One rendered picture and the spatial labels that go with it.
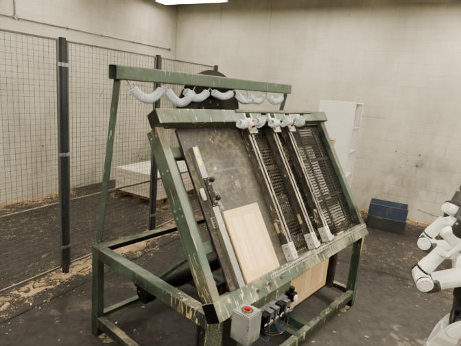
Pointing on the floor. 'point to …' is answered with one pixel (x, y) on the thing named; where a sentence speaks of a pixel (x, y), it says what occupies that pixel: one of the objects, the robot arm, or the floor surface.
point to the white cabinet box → (344, 131)
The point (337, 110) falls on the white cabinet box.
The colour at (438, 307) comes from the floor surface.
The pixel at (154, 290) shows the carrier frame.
